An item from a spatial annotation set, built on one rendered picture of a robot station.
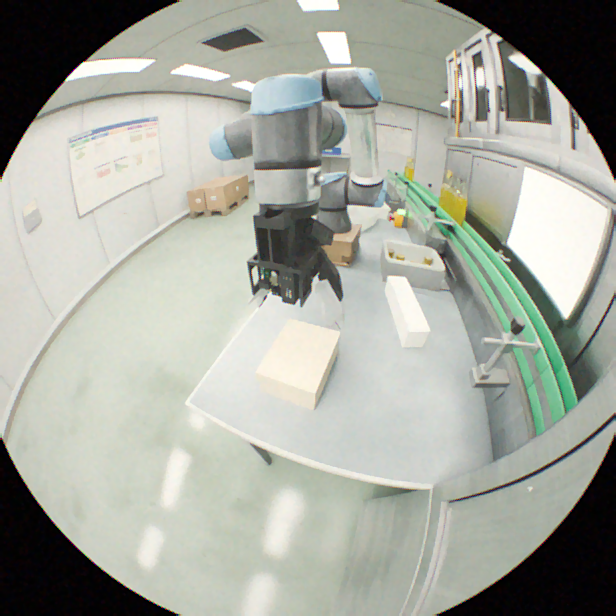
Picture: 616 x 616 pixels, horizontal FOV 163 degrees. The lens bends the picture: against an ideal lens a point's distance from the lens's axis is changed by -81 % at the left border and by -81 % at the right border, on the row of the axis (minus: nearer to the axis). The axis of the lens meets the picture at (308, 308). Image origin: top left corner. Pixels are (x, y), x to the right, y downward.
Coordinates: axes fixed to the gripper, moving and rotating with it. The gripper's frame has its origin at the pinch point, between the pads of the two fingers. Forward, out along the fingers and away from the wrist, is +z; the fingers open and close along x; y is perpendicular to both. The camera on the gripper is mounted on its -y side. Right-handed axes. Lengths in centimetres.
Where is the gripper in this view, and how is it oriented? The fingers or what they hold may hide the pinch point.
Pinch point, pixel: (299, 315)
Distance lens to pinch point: 39.9
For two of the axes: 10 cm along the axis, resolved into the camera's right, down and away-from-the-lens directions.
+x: 9.3, 2.3, -2.7
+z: 0.0, 7.5, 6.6
